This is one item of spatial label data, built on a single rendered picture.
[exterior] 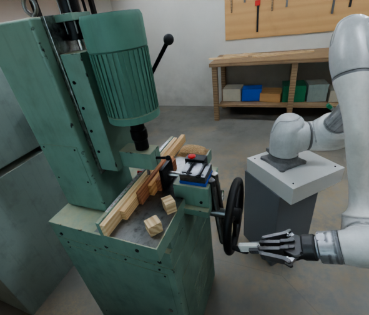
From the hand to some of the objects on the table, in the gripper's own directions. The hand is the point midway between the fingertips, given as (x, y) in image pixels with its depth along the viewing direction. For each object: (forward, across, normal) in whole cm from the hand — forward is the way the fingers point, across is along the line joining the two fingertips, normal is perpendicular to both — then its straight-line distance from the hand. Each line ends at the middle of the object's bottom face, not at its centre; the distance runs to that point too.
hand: (249, 247), depth 79 cm
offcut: (+22, 0, -20) cm, 30 cm away
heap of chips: (+26, -38, -22) cm, 51 cm away
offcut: (+23, +10, -20) cm, 32 cm away
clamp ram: (+25, -13, -22) cm, 36 cm away
